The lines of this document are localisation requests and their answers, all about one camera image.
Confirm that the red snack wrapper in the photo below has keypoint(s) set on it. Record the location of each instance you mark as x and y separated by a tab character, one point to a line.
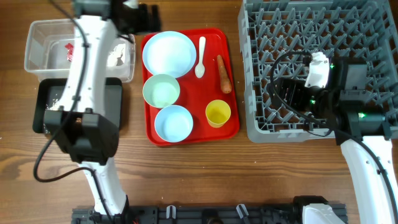
70	49

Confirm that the orange carrot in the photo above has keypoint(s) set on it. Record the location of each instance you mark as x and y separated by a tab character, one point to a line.
225	83

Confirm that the red plastic tray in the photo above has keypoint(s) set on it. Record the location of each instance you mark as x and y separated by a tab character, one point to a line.
197	93

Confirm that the black waste tray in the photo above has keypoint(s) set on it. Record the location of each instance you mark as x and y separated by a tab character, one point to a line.
52	88

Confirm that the light blue plate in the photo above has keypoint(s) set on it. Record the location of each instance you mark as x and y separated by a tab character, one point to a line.
170	52

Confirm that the mint green bowl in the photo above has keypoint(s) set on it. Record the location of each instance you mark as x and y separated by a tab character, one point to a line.
160	91

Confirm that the white plastic spoon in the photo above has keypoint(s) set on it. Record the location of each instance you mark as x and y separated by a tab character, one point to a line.
200	68

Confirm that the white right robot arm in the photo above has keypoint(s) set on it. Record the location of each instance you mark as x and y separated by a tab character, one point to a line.
334	96

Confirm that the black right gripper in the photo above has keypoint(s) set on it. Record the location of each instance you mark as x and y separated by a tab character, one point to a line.
295	86

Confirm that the grey dishwasher rack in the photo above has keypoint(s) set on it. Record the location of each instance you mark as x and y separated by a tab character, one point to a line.
359	29

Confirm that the white tissue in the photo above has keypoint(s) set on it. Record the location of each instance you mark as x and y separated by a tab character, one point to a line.
117	56

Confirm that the yellow plastic cup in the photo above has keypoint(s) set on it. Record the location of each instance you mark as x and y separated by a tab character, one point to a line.
217	112

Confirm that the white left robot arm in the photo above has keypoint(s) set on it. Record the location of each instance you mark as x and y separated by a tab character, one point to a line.
78	124

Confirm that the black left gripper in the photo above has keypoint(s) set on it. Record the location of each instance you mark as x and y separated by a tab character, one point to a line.
140	25

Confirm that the light blue bowl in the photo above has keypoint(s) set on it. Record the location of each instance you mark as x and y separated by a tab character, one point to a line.
173	123

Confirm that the clear plastic bin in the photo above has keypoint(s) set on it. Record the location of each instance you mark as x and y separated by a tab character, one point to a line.
46	55

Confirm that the white rice pile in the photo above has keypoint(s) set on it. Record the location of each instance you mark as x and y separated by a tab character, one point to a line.
51	106

